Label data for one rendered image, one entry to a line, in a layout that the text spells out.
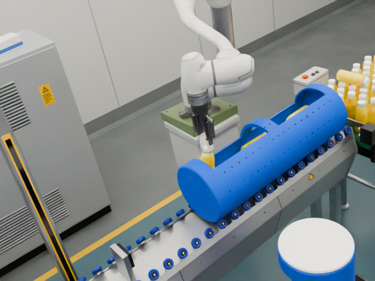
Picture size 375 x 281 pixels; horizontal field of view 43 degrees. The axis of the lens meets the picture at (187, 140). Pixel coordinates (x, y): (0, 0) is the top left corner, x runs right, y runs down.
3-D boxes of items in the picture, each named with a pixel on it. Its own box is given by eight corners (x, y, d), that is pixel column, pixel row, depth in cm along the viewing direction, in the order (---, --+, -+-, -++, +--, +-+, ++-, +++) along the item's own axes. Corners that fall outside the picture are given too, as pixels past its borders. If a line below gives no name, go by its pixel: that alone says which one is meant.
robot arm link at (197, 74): (184, 97, 189) (217, 92, 188) (177, 61, 180) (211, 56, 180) (183, 85, 198) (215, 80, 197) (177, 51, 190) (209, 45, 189)
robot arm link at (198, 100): (195, 97, 188) (197, 110, 191) (212, 87, 192) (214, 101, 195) (181, 91, 194) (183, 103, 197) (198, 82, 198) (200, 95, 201)
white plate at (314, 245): (332, 209, 191) (332, 212, 192) (267, 229, 189) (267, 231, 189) (369, 258, 168) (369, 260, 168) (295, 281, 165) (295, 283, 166)
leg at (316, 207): (311, 251, 309) (307, 175, 275) (317, 246, 312) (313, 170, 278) (318, 256, 305) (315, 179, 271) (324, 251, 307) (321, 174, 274)
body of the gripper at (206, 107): (185, 102, 197) (189, 121, 202) (198, 108, 191) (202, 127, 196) (199, 95, 201) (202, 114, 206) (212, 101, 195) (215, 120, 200)
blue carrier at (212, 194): (183, 207, 223) (170, 157, 209) (304, 124, 263) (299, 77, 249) (224, 233, 202) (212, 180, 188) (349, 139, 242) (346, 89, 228)
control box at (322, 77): (293, 94, 282) (292, 78, 276) (315, 80, 291) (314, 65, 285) (307, 98, 275) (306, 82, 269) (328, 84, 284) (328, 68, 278)
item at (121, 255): (119, 272, 198) (109, 246, 190) (127, 266, 200) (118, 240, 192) (132, 285, 191) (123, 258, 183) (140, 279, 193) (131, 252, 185)
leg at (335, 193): (329, 262, 299) (327, 185, 265) (335, 257, 302) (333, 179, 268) (337, 267, 295) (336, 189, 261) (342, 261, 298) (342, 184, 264)
